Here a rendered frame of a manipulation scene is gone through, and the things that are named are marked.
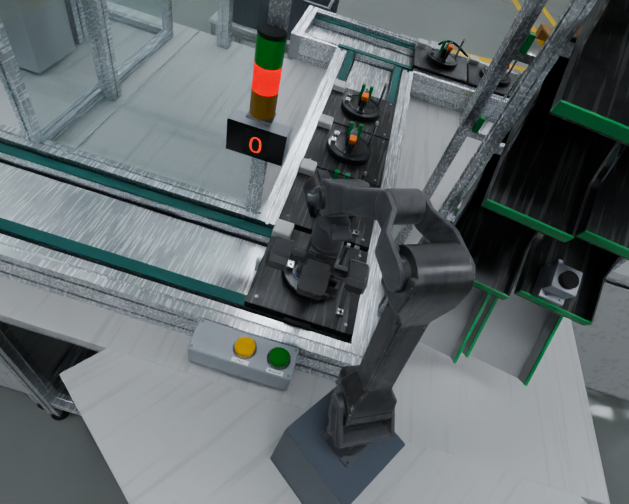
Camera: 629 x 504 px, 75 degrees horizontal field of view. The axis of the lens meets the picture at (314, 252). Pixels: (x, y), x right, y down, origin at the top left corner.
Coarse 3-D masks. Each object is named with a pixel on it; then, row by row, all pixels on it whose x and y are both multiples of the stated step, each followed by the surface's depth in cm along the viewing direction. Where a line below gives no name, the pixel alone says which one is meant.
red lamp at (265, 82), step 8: (256, 72) 72; (264, 72) 71; (272, 72) 71; (280, 72) 72; (256, 80) 73; (264, 80) 72; (272, 80) 72; (256, 88) 74; (264, 88) 73; (272, 88) 74
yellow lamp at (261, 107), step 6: (252, 90) 75; (252, 96) 76; (258, 96) 75; (264, 96) 75; (276, 96) 76; (252, 102) 76; (258, 102) 75; (264, 102) 75; (270, 102) 76; (276, 102) 77; (252, 108) 77; (258, 108) 76; (264, 108) 76; (270, 108) 77; (252, 114) 78; (258, 114) 77; (264, 114) 77; (270, 114) 78
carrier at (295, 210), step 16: (304, 160) 116; (304, 176) 115; (336, 176) 109; (288, 208) 106; (304, 208) 107; (304, 224) 104; (352, 224) 107; (368, 224) 109; (352, 240) 104; (368, 240) 105
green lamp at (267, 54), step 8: (256, 40) 68; (264, 40) 67; (256, 48) 69; (264, 48) 68; (272, 48) 68; (280, 48) 68; (256, 56) 70; (264, 56) 69; (272, 56) 69; (280, 56) 70; (256, 64) 71; (264, 64) 70; (272, 64) 70; (280, 64) 71
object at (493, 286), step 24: (480, 192) 78; (456, 216) 76; (480, 216) 77; (480, 240) 75; (504, 240) 75; (528, 240) 73; (480, 264) 74; (504, 264) 74; (480, 288) 72; (504, 288) 73
